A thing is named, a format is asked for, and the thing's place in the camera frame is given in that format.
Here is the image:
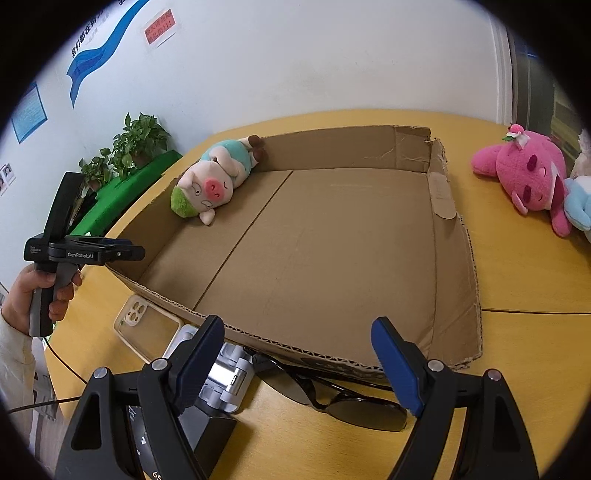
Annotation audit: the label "person's left hand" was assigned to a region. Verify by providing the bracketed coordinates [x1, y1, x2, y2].
[1, 265, 85, 334]

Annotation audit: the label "white plush toy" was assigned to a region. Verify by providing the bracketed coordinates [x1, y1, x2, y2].
[570, 129, 591, 181]

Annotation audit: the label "black sunglasses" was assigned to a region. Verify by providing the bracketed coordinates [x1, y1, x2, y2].
[252, 353, 409, 433]

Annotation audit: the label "grey door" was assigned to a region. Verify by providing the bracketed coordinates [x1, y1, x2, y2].
[507, 28, 556, 134]

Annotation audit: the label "large potted green plant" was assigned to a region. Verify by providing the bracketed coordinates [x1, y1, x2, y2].
[111, 112, 171, 181]

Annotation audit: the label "red wall notice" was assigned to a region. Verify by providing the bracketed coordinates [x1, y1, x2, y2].
[143, 8, 179, 47]

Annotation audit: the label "blue wall poster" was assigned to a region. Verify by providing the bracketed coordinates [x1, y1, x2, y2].
[10, 82, 49, 144]

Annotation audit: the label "pig plush toy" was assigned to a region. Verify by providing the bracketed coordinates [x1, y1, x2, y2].
[171, 135, 269, 226]

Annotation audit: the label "cream phone case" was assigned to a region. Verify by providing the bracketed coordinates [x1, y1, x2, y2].
[113, 294, 185, 365]

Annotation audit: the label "black cable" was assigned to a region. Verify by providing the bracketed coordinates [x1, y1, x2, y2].
[4, 338, 86, 414]

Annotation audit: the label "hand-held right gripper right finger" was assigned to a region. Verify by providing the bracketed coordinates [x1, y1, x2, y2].
[370, 316, 541, 480]

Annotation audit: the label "wooden desktop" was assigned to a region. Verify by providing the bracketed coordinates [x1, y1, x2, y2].
[44, 110, 591, 480]

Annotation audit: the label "light blue plush toy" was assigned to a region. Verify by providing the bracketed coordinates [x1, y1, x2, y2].
[562, 175, 591, 232]

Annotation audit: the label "white folding phone stand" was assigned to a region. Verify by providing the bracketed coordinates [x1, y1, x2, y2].
[164, 323, 257, 414]

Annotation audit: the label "green cabinet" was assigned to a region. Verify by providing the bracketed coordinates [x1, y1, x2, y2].
[73, 150, 184, 241]

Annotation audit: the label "small potted green plant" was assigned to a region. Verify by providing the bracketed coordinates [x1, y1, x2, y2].
[78, 157, 114, 192]

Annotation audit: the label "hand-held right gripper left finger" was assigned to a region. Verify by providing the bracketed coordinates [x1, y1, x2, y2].
[54, 315, 225, 480]

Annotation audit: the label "pink plush toy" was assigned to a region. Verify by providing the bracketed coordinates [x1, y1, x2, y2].
[471, 124, 573, 237]

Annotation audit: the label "person's left forearm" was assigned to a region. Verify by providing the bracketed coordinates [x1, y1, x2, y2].
[0, 307, 34, 418]

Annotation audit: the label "brown cardboard box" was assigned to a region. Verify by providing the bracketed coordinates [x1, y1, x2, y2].
[104, 124, 483, 373]

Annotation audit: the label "blue wave wall decal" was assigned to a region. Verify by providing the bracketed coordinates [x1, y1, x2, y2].
[66, 0, 153, 110]

